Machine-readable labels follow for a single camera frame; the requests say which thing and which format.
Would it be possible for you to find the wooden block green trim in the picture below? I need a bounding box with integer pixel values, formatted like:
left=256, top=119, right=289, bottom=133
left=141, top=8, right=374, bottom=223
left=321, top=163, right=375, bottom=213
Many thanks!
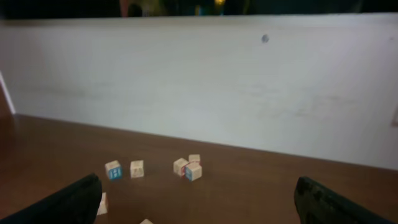
left=97, top=192, right=108, bottom=215

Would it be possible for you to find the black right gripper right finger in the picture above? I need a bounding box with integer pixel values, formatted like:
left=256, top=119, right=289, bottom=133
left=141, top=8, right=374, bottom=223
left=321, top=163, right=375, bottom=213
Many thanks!
left=294, top=177, right=393, bottom=224

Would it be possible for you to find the wooden block blue H face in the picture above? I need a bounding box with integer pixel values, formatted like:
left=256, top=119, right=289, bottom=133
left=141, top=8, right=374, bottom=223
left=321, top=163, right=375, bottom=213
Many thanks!
left=104, top=161, right=123, bottom=180

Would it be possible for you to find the wooden block top of cluster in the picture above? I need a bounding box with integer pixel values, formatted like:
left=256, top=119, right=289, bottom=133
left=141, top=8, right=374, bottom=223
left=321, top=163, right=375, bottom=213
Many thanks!
left=188, top=154, right=201, bottom=164

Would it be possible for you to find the wooden block blue side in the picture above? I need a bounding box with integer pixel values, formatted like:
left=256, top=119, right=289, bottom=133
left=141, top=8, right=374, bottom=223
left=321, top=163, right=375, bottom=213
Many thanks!
left=185, top=163, right=202, bottom=182

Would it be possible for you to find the plain wooden letter block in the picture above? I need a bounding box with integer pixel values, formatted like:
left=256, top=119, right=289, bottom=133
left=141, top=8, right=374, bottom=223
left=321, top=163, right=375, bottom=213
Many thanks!
left=130, top=160, right=144, bottom=179

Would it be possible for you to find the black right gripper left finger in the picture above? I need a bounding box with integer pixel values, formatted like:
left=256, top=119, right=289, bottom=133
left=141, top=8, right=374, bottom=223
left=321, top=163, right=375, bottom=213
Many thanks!
left=1, top=173, right=102, bottom=224

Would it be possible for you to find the wooden block beside cluster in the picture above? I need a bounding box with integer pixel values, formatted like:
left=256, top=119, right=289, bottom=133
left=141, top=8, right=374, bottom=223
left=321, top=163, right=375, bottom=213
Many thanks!
left=173, top=158, right=189, bottom=177

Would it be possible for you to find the wooden block letter J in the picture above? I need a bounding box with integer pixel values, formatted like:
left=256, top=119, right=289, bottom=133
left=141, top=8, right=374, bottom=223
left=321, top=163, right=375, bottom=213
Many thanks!
left=140, top=219, right=153, bottom=224

